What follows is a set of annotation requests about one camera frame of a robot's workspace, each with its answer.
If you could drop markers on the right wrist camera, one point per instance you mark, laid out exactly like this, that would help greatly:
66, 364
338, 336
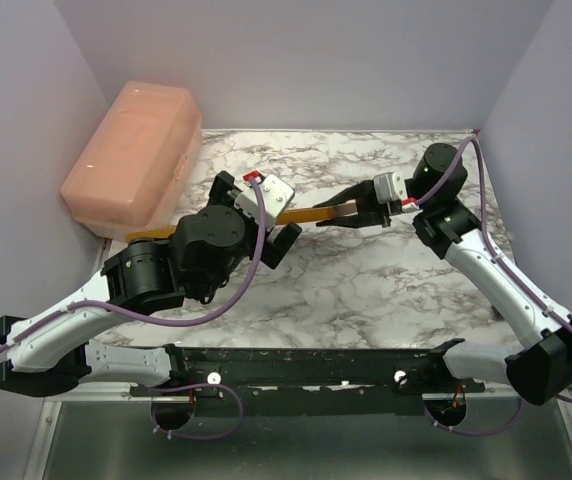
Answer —
391, 192

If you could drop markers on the brown wooden picture frame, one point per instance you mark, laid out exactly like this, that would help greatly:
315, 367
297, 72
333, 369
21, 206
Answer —
302, 215

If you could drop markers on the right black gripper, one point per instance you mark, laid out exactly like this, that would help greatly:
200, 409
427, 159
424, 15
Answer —
376, 214

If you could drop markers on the pink translucent plastic storage box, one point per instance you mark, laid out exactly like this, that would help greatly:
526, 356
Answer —
133, 171

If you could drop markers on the aluminium extrusion frame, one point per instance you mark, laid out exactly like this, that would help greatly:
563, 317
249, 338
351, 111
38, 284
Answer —
329, 306

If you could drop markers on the black mounting base rail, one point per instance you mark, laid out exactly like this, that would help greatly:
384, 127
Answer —
304, 382

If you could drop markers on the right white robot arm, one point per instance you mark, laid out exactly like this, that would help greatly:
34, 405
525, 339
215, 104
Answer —
540, 367

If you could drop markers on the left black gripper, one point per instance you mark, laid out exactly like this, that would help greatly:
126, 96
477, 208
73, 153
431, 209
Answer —
273, 250

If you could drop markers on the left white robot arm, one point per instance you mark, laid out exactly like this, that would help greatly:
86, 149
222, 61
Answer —
189, 278

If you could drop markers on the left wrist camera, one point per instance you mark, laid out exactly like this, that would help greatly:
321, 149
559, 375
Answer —
276, 193

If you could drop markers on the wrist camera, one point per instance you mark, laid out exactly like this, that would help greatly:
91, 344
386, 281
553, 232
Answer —
276, 193
391, 192

